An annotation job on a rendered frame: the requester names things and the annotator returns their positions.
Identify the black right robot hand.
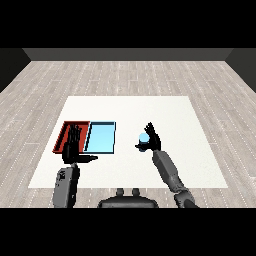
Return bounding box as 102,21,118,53
134,121,162,152

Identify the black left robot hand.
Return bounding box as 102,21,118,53
61,123,99,165

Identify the small blue can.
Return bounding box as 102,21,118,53
138,132,151,153

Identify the red shallow open box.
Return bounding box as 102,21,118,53
52,120,91,155

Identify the light blue shallow open box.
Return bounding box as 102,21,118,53
82,120,117,155

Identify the dark grey robot body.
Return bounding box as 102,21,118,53
97,188,160,209

